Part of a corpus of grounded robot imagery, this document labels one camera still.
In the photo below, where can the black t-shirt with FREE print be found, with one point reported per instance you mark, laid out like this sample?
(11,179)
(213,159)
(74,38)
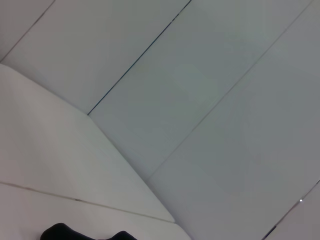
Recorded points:
(75,233)

